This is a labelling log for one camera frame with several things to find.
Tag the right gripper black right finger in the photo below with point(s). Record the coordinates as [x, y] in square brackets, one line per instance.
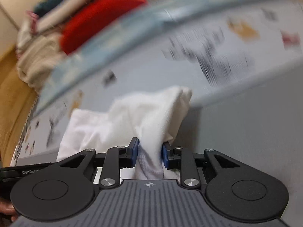
[231, 188]

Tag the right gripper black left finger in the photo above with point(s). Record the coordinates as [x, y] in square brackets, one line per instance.
[68, 187]

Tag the white long-sleeve shirt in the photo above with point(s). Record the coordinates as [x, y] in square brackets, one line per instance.
[152, 117]

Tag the white black-trimmed folded clothes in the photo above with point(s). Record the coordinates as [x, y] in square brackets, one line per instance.
[55, 16]

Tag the person's left hand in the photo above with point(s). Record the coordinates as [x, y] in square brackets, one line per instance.
[8, 209]

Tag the cream folded blanket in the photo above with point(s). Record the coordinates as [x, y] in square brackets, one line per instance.
[38, 61]

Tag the grey deer-print bed cover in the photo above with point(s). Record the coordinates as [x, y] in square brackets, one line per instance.
[244, 66]

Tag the red folded blanket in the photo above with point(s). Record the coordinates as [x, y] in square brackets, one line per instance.
[92, 19]

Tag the wooden bed frame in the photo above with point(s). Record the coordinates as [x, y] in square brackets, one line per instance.
[16, 101]

